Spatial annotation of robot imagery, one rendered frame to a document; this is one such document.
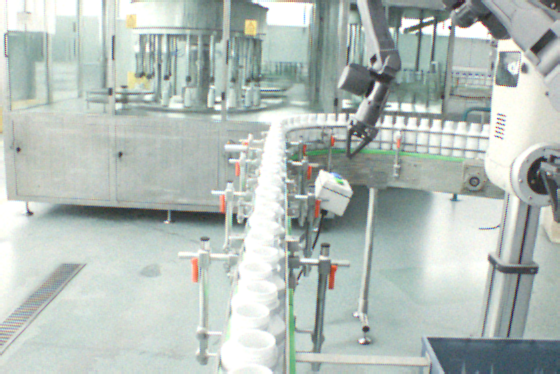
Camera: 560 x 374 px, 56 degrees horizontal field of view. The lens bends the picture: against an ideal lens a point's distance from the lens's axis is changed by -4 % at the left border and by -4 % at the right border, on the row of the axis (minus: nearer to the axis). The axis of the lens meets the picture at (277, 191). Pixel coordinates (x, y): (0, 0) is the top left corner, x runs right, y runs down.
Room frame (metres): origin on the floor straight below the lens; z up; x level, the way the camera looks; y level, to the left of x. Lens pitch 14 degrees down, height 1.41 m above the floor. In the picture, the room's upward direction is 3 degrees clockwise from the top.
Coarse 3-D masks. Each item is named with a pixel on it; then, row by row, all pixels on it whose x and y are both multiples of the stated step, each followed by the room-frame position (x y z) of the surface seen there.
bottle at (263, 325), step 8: (240, 304) 0.52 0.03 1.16; (248, 304) 0.52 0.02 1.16; (256, 304) 0.52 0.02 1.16; (240, 312) 0.52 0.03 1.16; (248, 312) 0.52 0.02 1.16; (256, 312) 0.52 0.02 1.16; (264, 312) 0.52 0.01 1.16; (240, 320) 0.49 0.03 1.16; (248, 320) 0.49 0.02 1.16; (256, 320) 0.49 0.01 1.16; (264, 320) 0.50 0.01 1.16; (232, 328) 0.50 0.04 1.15; (240, 328) 0.49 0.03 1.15; (248, 328) 0.49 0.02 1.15; (256, 328) 0.49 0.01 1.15; (264, 328) 0.49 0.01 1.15; (232, 336) 0.51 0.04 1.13; (224, 344) 0.51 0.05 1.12; (232, 344) 0.50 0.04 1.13; (224, 352) 0.50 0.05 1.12; (232, 352) 0.49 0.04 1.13; (224, 360) 0.49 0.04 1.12; (232, 360) 0.48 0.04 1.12; (224, 368) 0.49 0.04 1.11; (232, 368) 0.48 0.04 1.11
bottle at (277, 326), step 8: (248, 288) 0.57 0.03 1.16; (256, 288) 0.58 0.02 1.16; (264, 288) 0.58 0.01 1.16; (272, 288) 0.57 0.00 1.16; (248, 296) 0.55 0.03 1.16; (256, 296) 0.55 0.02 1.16; (264, 296) 0.55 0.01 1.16; (272, 296) 0.56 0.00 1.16; (264, 304) 0.55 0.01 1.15; (272, 304) 0.56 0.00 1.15; (272, 312) 0.55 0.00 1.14; (272, 320) 0.55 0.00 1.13; (280, 320) 0.57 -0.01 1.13; (272, 328) 0.55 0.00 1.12; (280, 328) 0.55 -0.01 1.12; (280, 336) 0.55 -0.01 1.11; (280, 344) 0.55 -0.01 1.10; (280, 352) 0.55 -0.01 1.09; (280, 360) 0.55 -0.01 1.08; (280, 368) 0.55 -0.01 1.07
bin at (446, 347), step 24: (432, 336) 0.87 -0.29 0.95; (456, 336) 0.88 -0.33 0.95; (480, 336) 0.88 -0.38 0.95; (312, 360) 0.81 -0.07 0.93; (336, 360) 0.81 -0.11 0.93; (360, 360) 0.82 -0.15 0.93; (384, 360) 0.82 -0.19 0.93; (408, 360) 0.82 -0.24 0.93; (432, 360) 0.80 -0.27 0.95; (456, 360) 0.87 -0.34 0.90; (480, 360) 0.87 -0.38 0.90; (504, 360) 0.87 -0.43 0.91; (528, 360) 0.87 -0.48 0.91; (552, 360) 0.87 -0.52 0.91
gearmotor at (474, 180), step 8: (464, 160) 2.51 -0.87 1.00; (472, 160) 2.52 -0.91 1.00; (480, 160) 2.52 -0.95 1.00; (464, 168) 2.46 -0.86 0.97; (472, 168) 2.46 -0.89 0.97; (480, 168) 2.45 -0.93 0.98; (464, 176) 2.47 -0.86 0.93; (472, 176) 2.44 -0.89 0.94; (480, 176) 2.43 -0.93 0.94; (464, 184) 2.46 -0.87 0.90; (472, 184) 2.44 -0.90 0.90; (480, 184) 2.43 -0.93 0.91; (464, 192) 2.46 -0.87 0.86; (472, 192) 2.45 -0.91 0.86; (480, 192) 2.44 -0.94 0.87
